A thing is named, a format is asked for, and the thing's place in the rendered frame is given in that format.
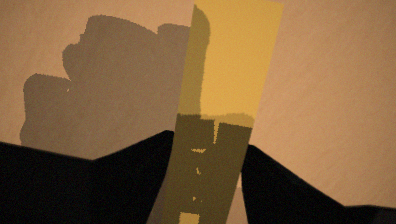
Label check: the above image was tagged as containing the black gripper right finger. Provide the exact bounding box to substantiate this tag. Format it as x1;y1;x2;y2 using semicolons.
241;144;396;224

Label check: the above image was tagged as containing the yellow bar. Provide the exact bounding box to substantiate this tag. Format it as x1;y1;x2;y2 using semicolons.
161;0;284;224

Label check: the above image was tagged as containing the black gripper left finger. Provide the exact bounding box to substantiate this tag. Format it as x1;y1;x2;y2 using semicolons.
0;130;174;224

